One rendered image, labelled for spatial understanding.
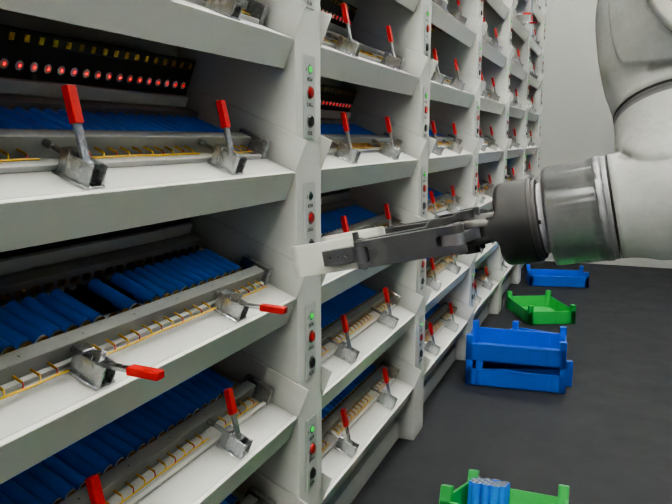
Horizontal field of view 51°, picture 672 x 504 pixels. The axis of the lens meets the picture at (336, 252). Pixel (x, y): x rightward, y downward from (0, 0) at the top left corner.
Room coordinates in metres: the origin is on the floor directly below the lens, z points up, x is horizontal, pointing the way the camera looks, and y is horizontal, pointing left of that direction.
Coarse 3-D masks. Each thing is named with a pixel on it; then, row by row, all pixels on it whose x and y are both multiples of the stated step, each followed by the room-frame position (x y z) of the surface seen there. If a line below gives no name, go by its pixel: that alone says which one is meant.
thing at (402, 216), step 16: (336, 192) 1.64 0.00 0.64; (336, 208) 1.59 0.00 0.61; (352, 208) 1.65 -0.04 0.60; (368, 208) 1.73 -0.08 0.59; (384, 208) 1.55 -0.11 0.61; (400, 208) 1.70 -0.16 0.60; (336, 224) 1.45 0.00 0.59; (352, 224) 1.51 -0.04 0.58; (368, 224) 1.54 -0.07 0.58; (384, 224) 1.65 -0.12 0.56; (336, 272) 1.22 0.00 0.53; (352, 272) 1.27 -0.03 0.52; (368, 272) 1.38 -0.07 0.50; (336, 288) 1.21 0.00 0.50
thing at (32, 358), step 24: (192, 288) 0.88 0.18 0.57; (216, 288) 0.90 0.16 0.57; (240, 288) 0.97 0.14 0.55; (144, 312) 0.77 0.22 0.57; (168, 312) 0.81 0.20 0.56; (72, 336) 0.67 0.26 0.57; (96, 336) 0.69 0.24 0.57; (120, 336) 0.72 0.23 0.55; (0, 360) 0.59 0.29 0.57; (24, 360) 0.60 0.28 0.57; (48, 360) 0.63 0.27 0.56; (0, 384) 0.58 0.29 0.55
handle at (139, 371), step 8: (104, 352) 0.64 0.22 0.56; (96, 360) 0.64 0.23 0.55; (112, 368) 0.63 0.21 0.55; (120, 368) 0.63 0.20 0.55; (128, 368) 0.63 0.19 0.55; (136, 368) 0.63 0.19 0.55; (144, 368) 0.63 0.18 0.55; (152, 368) 0.63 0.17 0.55; (136, 376) 0.62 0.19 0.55; (144, 376) 0.62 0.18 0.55; (152, 376) 0.62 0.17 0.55; (160, 376) 0.62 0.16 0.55
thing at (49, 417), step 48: (96, 240) 0.87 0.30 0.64; (144, 240) 0.96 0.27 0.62; (240, 240) 1.07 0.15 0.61; (288, 288) 1.04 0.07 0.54; (144, 336) 0.76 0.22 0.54; (192, 336) 0.80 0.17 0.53; (240, 336) 0.89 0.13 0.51; (48, 384) 0.62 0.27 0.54; (144, 384) 0.70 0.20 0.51; (0, 432) 0.53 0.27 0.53; (48, 432) 0.57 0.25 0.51; (0, 480) 0.53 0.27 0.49
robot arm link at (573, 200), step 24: (552, 168) 0.60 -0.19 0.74; (576, 168) 0.59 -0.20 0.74; (600, 168) 0.57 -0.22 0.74; (552, 192) 0.58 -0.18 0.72; (576, 192) 0.57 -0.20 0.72; (600, 192) 0.56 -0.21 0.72; (552, 216) 0.57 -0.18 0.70; (576, 216) 0.56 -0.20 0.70; (600, 216) 0.56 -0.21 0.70; (552, 240) 0.57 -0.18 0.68; (576, 240) 0.57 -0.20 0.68; (600, 240) 0.56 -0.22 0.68
